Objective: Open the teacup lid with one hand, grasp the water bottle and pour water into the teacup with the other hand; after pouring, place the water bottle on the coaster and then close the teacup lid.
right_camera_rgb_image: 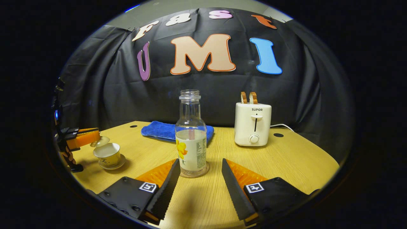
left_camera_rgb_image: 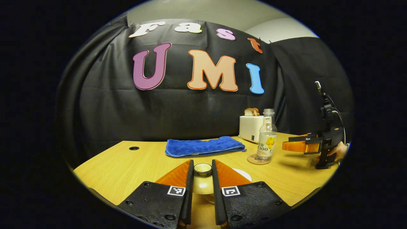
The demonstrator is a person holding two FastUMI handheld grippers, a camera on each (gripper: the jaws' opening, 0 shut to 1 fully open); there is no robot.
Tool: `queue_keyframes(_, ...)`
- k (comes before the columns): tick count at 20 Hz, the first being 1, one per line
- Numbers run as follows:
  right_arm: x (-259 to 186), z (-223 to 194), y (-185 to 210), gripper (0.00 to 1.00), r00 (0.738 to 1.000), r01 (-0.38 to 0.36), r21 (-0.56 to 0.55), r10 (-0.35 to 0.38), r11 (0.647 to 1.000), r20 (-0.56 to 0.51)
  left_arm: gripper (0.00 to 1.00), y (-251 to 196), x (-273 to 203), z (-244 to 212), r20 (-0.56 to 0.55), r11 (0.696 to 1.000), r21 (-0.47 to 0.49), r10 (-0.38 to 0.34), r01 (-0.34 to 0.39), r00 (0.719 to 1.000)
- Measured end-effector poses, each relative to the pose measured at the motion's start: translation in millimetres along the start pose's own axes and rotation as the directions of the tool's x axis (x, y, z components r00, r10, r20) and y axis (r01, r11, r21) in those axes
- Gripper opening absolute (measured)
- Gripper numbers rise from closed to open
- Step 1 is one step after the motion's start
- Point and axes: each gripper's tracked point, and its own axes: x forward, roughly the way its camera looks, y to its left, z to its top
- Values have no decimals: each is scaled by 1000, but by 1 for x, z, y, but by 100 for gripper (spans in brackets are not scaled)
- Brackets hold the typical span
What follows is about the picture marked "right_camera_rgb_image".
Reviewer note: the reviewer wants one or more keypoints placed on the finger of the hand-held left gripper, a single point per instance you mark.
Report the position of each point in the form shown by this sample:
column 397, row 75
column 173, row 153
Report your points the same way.
column 87, row 138
column 70, row 129

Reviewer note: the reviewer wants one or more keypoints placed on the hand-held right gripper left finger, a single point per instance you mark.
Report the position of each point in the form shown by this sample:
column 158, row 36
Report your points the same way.
column 165, row 190

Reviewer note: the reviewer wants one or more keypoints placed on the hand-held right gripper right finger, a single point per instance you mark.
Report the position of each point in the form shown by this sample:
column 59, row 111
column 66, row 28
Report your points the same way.
column 235, row 190

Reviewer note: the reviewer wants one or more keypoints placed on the cream teacup lid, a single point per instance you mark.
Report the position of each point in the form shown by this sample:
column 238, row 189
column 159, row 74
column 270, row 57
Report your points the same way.
column 101, row 141

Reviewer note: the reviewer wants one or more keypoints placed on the cream teacup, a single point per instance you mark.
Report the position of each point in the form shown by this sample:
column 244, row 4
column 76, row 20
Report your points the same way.
column 109, row 157

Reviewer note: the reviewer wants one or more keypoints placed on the clear water bottle yellow label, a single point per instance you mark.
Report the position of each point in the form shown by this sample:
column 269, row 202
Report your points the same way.
column 190, row 121

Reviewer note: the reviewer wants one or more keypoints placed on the blue folded towel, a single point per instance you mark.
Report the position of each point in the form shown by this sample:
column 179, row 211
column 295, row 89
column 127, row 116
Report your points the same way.
column 159, row 130

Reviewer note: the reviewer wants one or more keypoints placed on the white toaster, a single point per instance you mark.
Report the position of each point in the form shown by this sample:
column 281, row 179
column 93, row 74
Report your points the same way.
column 252, row 127

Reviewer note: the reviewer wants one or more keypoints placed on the toasted bread slice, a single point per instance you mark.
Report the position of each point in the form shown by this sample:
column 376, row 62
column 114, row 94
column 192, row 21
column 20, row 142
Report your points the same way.
column 243, row 97
column 253, row 98

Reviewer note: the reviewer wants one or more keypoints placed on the black backdrop cloth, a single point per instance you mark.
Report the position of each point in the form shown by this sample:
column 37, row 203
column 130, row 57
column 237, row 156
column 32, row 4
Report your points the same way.
column 222, row 89

